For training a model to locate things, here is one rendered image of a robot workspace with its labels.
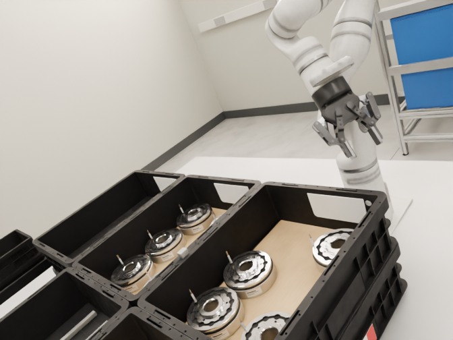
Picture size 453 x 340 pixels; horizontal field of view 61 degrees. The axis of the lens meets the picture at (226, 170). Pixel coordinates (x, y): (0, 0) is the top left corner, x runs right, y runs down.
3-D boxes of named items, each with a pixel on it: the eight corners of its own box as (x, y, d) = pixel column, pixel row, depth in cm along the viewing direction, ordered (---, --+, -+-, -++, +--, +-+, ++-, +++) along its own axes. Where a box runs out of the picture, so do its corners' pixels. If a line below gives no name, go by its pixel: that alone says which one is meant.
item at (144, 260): (139, 251, 98) (138, 249, 98) (158, 263, 90) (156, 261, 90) (106, 277, 94) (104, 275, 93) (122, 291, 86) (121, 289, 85)
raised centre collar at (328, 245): (331, 236, 75) (330, 233, 74) (356, 238, 71) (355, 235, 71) (321, 253, 71) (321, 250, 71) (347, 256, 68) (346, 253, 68)
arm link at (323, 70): (315, 85, 72) (298, 57, 73) (305, 102, 83) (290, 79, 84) (356, 61, 73) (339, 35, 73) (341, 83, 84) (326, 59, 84)
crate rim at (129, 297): (190, 180, 113) (187, 173, 112) (267, 189, 91) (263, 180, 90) (74, 272, 91) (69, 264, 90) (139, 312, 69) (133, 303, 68)
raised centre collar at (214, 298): (212, 294, 73) (211, 291, 73) (230, 302, 69) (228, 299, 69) (194, 313, 70) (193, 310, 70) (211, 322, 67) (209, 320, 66)
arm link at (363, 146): (369, 91, 85) (385, 157, 92) (330, 96, 92) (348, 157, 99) (352, 110, 80) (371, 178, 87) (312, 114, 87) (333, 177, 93)
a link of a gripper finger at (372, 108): (366, 92, 78) (373, 119, 77) (375, 90, 78) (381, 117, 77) (362, 96, 81) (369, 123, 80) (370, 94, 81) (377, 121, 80)
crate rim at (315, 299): (267, 189, 91) (263, 180, 90) (392, 202, 69) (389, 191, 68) (139, 312, 69) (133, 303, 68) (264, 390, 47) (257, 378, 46)
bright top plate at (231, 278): (248, 247, 82) (247, 245, 82) (282, 261, 74) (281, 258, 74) (214, 278, 78) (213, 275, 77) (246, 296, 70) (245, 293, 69)
